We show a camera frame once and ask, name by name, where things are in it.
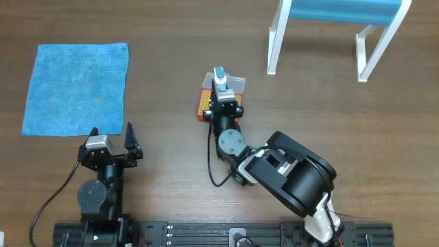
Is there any white pipette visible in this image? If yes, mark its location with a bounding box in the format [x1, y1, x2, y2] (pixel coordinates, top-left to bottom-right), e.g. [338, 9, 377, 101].
[212, 66, 229, 93]

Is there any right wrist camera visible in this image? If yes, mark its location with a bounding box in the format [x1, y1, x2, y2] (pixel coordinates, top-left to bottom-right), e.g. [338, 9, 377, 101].
[216, 89, 237, 102]

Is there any white and blue stand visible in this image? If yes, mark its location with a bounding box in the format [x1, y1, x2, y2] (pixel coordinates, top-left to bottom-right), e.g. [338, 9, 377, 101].
[266, 0, 412, 83]

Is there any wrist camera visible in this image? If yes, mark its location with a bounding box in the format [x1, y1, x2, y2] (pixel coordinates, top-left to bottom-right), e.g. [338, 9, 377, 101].
[216, 89, 237, 102]
[84, 134, 114, 154]

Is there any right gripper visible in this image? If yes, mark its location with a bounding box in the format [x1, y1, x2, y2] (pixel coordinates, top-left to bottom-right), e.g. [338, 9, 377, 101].
[202, 79, 244, 121]

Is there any mounting rail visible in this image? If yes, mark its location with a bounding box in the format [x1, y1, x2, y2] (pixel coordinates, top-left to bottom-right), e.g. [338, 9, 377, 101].
[53, 221, 395, 247]

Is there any blue cloth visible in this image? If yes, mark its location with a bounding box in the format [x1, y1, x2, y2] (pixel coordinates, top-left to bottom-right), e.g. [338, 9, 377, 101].
[21, 42, 130, 137]

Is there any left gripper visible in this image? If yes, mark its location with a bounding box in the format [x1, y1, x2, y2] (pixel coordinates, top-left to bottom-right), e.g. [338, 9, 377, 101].
[78, 121, 143, 172]

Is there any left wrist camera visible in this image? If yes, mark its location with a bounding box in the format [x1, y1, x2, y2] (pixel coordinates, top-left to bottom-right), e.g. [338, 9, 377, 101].
[84, 134, 114, 154]

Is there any red and yellow tip box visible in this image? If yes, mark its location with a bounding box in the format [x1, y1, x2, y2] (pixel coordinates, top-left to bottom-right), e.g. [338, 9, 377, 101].
[196, 71, 247, 124]

